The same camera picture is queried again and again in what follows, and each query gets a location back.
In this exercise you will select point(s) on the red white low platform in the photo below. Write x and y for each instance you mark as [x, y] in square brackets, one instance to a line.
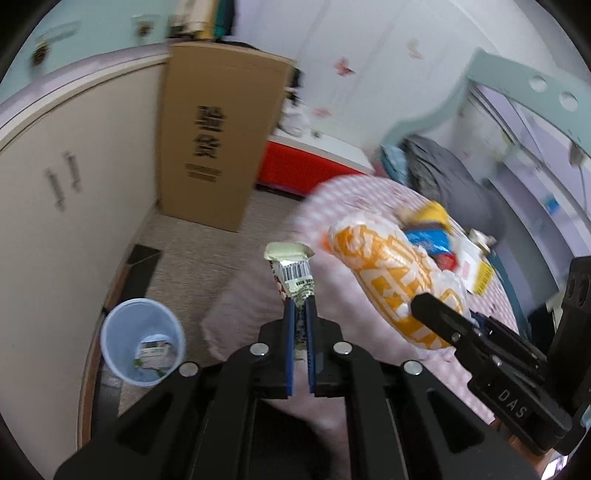
[297, 165]

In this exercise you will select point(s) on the blue plastic trash bin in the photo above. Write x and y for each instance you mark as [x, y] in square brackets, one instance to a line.
[126, 326]

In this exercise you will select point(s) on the blue snack packet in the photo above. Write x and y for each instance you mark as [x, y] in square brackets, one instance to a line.
[433, 237]

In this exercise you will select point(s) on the tall brown cardboard box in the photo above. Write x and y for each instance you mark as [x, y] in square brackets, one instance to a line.
[220, 104]

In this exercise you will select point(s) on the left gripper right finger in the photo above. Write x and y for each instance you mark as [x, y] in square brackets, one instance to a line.
[309, 328]

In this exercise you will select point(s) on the trash inside bin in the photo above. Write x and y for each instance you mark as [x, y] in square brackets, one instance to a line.
[155, 354]

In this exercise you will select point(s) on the cream cabinet with handles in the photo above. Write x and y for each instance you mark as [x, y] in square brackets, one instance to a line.
[77, 184]

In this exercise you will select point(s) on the yellow white paper box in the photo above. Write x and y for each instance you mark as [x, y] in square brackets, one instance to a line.
[473, 268]

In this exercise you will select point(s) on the orange white plastic bag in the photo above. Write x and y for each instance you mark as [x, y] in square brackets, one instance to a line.
[392, 272]

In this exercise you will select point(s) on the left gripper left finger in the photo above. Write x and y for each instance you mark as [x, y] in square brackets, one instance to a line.
[289, 338]

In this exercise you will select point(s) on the grey folded quilt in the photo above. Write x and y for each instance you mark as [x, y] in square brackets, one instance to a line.
[438, 175]

